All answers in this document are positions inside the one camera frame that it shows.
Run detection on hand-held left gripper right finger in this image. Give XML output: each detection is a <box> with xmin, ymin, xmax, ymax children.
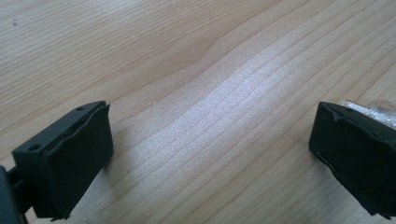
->
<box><xmin>307</xmin><ymin>101</ymin><xmax>396</xmax><ymax>220</ymax></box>

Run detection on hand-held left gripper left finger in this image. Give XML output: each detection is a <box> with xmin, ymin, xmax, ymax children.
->
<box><xmin>11</xmin><ymin>100</ymin><xmax>114</xmax><ymax>221</ymax></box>

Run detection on clear plastic object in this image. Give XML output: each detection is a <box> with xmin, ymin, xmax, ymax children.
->
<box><xmin>338</xmin><ymin>99</ymin><xmax>396</xmax><ymax>130</ymax></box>

